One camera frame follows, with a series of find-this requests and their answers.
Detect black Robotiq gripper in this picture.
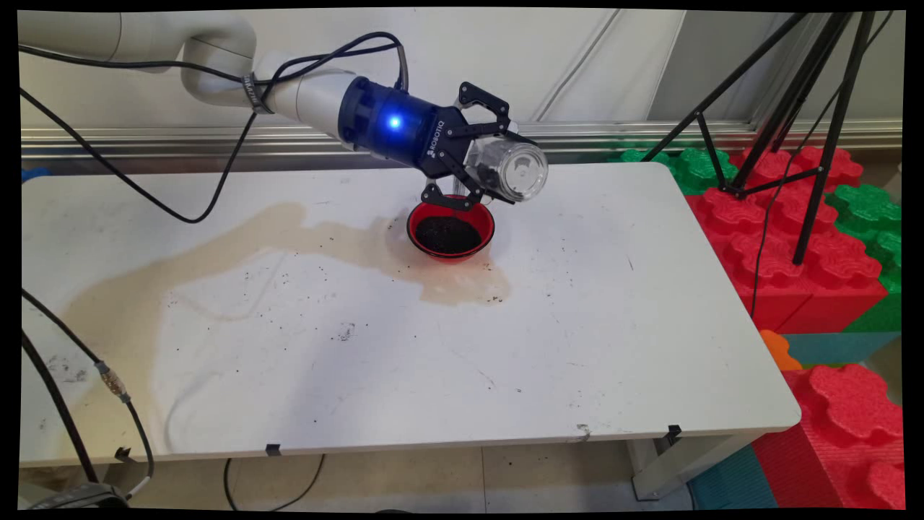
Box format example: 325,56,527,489
337,74,539,212

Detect clear plastic cup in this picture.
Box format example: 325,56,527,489
464,139,549,204

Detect black seeds heap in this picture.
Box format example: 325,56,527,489
415,215,483,255

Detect red bowl with black rim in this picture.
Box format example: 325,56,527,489
406,195,497,264

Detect green foam block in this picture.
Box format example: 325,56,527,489
825,183,903,334
619,147,738,197

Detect large red foam block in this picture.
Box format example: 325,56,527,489
684,186,890,334

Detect black tripod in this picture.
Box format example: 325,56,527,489
641,11,878,267

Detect orange foam block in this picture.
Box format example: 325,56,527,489
759,329,803,372

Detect white metal table leg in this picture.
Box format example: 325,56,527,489
627,431,759,501

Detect teal foam mat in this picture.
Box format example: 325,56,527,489
684,443,779,511
783,331,902,371

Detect grey black floor device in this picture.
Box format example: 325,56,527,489
29,482,131,511

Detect aluminium wall rail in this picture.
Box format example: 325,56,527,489
20,118,903,174

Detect grey cable strap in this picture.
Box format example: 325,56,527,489
242,72,275,115

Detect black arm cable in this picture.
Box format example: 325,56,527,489
18,30,409,91
20,43,401,223

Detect black looped floor cable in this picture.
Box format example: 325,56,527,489
222,454,327,512

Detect black cable with metal connector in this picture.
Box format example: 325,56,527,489
20,287,156,501

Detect thick black cable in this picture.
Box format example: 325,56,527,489
20,331,100,485

